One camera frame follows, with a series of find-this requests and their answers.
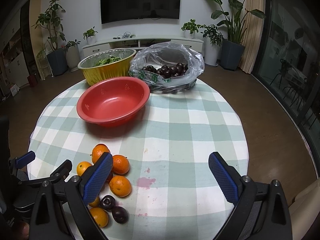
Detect red plastic colander bowl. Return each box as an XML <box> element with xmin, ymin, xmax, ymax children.
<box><xmin>76</xmin><ymin>77</ymin><xmax>150</xmax><ymax>127</ymax></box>

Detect dark plum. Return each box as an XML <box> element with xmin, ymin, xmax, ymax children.
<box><xmin>112</xmin><ymin>206</ymin><xmax>129</xmax><ymax>224</ymax></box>
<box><xmin>100</xmin><ymin>195</ymin><xmax>116</xmax><ymax>212</ymax></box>

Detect large leaf plant dark pot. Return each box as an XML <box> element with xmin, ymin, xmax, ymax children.
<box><xmin>211</xmin><ymin>0</ymin><xmax>266</xmax><ymax>71</ymax></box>

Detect green checkered tablecloth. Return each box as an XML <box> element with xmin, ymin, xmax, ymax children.
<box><xmin>27</xmin><ymin>80</ymin><xmax>249</xmax><ymax>239</ymax></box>

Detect small plant on cabinet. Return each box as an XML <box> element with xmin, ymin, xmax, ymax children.
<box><xmin>83</xmin><ymin>26</ymin><xmax>98</xmax><ymax>44</ymax></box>
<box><xmin>181</xmin><ymin>19</ymin><xmax>201</xmax><ymax>39</ymax></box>

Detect white storage cabinet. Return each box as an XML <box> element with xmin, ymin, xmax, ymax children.
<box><xmin>1</xmin><ymin>10</ymin><xmax>29</xmax><ymax>87</ymax></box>

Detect clear plastic bag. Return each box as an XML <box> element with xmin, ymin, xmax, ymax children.
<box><xmin>129</xmin><ymin>42</ymin><xmax>204</xmax><ymax>94</ymax></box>

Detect white tv cabinet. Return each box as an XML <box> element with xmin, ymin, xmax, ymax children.
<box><xmin>82</xmin><ymin>35</ymin><xmax>204</xmax><ymax>57</ymax></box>

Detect small orange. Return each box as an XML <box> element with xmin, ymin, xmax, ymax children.
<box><xmin>88</xmin><ymin>196</ymin><xmax>100</xmax><ymax>207</ymax></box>

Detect gold foil bowl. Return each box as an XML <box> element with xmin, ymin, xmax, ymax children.
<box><xmin>78</xmin><ymin>48</ymin><xmax>137</xmax><ymax>86</ymax></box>

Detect beige curtain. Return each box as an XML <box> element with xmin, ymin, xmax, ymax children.
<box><xmin>240</xmin><ymin>0</ymin><xmax>265</xmax><ymax>74</ymax></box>

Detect smooth yellow orange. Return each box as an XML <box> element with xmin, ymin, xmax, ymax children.
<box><xmin>76</xmin><ymin>161</ymin><xmax>92</xmax><ymax>176</ymax></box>

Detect wall mounted black television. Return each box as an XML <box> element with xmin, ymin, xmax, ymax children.
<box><xmin>100</xmin><ymin>0</ymin><xmax>181</xmax><ymax>24</ymax></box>

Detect green leafy vegetables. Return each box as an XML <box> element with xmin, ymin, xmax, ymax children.
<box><xmin>95</xmin><ymin>56</ymin><xmax>122</xmax><ymax>66</ymax></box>

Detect plant in white ribbed pot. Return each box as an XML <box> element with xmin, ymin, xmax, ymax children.
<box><xmin>65</xmin><ymin>39</ymin><xmax>81</xmax><ymax>72</ymax></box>

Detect bushy plant in white pot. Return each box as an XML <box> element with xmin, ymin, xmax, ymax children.
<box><xmin>198</xmin><ymin>24</ymin><xmax>223</xmax><ymax>67</ymax></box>

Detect small plant on cabinet left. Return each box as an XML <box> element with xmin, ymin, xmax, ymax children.
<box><xmin>83</xmin><ymin>26</ymin><xmax>98</xmax><ymax>44</ymax></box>

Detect pile of dark cherries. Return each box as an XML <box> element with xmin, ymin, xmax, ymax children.
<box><xmin>142</xmin><ymin>62</ymin><xmax>188</xmax><ymax>79</ymax></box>

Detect tall plant in dark pot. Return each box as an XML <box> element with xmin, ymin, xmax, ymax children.
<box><xmin>34</xmin><ymin>0</ymin><xmax>67</xmax><ymax>76</ymax></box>

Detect small plant on cabinet right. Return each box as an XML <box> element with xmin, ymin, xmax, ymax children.
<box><xmin>181</xmin><ymin>19</ymin><xmax>201</xmax><ymax>39</ymax></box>

